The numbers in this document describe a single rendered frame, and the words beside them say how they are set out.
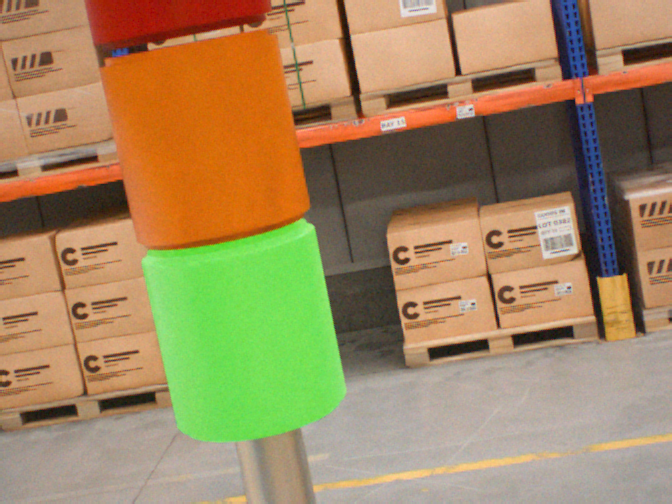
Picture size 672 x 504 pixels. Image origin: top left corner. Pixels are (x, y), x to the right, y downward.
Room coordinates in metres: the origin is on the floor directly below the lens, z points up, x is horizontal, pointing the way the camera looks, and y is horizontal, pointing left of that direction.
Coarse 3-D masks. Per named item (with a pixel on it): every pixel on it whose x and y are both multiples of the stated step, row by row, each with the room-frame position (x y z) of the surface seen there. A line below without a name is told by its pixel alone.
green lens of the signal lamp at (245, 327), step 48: (240, 240) 0.36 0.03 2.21; (288, 240) 0.35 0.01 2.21; (192, 288) 0.35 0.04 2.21; (240, 288) 0.34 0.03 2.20; (288, 288) 0.35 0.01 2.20; (192, 336) 0.35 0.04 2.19; (240, 336) 0.34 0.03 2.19; (288, 336) 0.35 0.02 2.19; (192, 384) 0.35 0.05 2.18; (240, 384) 0.34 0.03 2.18; (288, 384) 0.35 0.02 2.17; (336, 384) 0.36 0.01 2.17; (192, 432) 0.35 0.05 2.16; (240, 432) 0.34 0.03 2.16
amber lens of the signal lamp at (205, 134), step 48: (192, 48) 0.35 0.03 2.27; (240, 48) 0.35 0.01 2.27; (144, 96) 0.35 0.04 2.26; (192, 96) 0.34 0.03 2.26; (240, 96) 0.35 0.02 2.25; (288, 96) 0.37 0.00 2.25; (144, 144) 0.35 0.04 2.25; (192, 144) 0.34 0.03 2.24; (240, 144) 0.35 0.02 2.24; (288, 144) 0.36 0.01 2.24; (144, 192) 0.35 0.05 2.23; (192, 192) 0.34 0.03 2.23; (240, 192) 0.35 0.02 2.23; (288, 192) 0.35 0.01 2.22; (144, 240) 0.36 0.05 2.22; (192, 240) 0.34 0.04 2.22
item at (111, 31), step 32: (96, 0) 0.35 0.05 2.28; (128, 0) 0.35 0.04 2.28; (160, 0) 0.34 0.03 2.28; (192, 0) 0.34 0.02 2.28; (224, 0) 0.35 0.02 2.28; (256, 0) 0.36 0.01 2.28; (96, 32) 0.36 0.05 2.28; (128, 32) 0.35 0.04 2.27; (160, 32) 0.34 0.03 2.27; (192, 32) 0.35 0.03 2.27
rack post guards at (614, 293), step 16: (624, 272) 7.79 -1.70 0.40; (608, 288) 7.73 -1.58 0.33; (624, 288) 7.72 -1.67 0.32; (608, 304) 7.73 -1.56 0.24; (624, 304) 7.72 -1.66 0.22; (608, 320) 7.73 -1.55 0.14; (624, 320) 7.72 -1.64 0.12; (608, 336) 7.75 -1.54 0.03; (624, 336) 7.72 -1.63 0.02; (640, 336) 7.72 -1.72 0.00
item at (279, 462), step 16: (288, 432) 0.36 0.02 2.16; (240, 448) 0.36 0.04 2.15; (256, 448) 0.36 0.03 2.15; (272, 448) 0.36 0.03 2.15; (288, 448) 0.36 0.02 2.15; (304, 448) 0.37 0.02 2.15; (240, 464) 0.37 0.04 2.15; (256, 464) 0.36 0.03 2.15; (272, 464) 0.36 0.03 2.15; (288, 464) 0.36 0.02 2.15; (304, 464) 0.37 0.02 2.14; (256, 480) 0.36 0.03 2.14; (272, 480) 0.36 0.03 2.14; (288, 480) 0.36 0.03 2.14; (304, 480) 0.36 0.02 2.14; (256, 496) 0.36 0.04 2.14; (272, 496) 0.36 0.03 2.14; (288, 496) 0.36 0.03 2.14; (304, 496) 0.36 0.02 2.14
